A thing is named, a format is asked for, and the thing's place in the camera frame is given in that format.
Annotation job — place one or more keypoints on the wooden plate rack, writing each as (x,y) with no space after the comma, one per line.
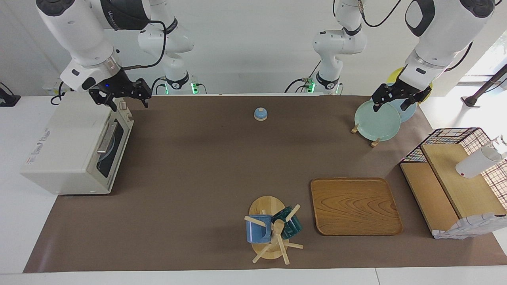
(375,142)

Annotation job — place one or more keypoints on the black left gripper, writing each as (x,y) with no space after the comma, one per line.
(396,92)

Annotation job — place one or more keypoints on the black desk object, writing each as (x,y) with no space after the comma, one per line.
(8,99)

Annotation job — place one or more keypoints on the mint green plate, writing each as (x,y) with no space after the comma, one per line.
(376,124)

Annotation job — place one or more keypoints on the white power strip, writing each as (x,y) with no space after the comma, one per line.
(49,85)

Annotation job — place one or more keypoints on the wooden step shelf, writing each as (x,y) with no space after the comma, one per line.
(463,186)

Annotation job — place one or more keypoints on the black pole stand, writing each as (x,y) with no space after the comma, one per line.
(487,85)

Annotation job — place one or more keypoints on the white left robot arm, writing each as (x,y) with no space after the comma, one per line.
(439,35)

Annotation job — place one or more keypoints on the patterned white cloth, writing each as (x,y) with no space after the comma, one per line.
(471,225)

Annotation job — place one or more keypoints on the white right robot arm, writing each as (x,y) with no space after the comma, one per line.
(79,31)

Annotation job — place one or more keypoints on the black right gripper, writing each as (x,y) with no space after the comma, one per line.
(119,87)

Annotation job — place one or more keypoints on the white spray bottle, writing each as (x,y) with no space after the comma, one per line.
(475,164)

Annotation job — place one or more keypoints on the wooden mug tree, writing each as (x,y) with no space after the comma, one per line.
(266,206)

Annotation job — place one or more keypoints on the brown table mat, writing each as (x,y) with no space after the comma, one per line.
(198,178)

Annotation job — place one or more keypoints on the dark green ceramic mug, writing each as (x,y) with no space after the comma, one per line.
(294,226)

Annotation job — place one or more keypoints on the blue call bell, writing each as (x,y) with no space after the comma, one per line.
(260,114)

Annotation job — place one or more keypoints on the wooden serving tray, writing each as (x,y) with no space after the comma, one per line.
(354,206)

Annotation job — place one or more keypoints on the plain light blue plate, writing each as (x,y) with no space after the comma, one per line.
(107,152)

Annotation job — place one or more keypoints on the white toaster oven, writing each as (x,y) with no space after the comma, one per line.
(67,146)

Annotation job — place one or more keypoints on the light blue racked plate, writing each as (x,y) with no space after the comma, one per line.
(408,114)

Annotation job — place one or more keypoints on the glass oven door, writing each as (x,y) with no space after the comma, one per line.
(119,150)

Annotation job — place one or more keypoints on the blue ceramic mug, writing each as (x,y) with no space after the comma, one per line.
(255,233)

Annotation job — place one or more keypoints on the yellow plate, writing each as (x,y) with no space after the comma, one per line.
(395,75)

